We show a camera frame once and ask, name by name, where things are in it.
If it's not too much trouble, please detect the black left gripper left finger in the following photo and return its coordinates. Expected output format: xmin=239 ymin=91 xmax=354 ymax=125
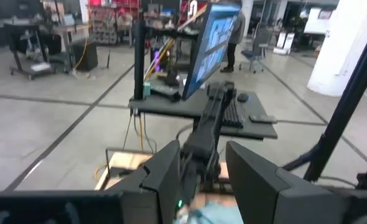
xmin=108 ymin=139 xmax=182 ymax=224

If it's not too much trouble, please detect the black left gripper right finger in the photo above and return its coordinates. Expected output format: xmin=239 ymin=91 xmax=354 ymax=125
xmin=225 ymin=141 xmax=350 ymax=224

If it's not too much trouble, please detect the teal ceramic mug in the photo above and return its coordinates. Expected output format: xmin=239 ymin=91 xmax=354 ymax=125
xmin=174 ymin=200 xmax=244 ymax=224

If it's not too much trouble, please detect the black keyboard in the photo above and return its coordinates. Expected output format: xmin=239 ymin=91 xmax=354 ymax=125
xmin=221 ymin=98 xmax=245 ymax=129

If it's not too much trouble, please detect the black standing desk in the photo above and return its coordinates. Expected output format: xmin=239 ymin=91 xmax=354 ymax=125
xmin=128 ymin=88 xmax=279 ymax=141

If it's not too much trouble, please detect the black phone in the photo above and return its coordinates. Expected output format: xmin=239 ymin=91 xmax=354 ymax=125
xmin=248 ymin=113 xmax=278 ymax=124

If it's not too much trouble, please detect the black desk device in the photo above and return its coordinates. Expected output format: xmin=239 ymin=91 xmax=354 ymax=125
xmin=150 ymin=84 xmax=182 ymax=103

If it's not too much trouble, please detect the small teal box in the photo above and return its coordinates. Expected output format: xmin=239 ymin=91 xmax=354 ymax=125
xmin=142 ymin=81 xmax=152 ymax=98

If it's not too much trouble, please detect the monitor with blue screen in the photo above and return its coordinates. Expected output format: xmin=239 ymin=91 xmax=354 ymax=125
xmin=181 ymin=2 xmax=242 ymax=101

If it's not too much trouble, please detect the grey office chair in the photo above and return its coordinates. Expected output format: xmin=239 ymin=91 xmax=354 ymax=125
xmin=239 ymin=27 xmax=274 ymax=74

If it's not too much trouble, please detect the person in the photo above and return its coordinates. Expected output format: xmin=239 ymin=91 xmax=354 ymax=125
xmin=219 ymin=0 xmax=247 ymax=74

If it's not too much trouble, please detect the black floor box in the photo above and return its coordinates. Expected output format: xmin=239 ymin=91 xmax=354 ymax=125
xmin=71 ymin=39 xmax=99 ymax=72

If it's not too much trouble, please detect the white pillar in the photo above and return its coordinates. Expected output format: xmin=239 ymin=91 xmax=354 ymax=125
xmin=306 ymin=0 xmax=367 ymax=98

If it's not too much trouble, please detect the red storage rack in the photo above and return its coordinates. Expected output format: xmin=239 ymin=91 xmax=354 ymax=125
xmin=88 ymin=0 xmax=141 ymax=45

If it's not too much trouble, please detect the white board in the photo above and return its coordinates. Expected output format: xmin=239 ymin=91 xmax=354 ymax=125
xmin=303 ymin=7 xmax=334 ymax=35

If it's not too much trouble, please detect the black rolling cart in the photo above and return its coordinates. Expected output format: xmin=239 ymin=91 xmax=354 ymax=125
xmin=4 ymin=23 xmax=63 ymax=81

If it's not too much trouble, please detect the yellow cable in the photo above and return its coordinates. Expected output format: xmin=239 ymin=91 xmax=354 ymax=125
xmin=93 ymin=162 xmax=110 ymax=182

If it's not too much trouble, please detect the black slanted frame strut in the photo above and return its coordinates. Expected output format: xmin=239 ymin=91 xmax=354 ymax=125
xmin=282 ymin=14 xmax=367 ymax=183

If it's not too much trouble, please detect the black desk post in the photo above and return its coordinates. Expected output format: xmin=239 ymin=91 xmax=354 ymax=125
xmin=133 ymin=20 xmax=147 ymax=101

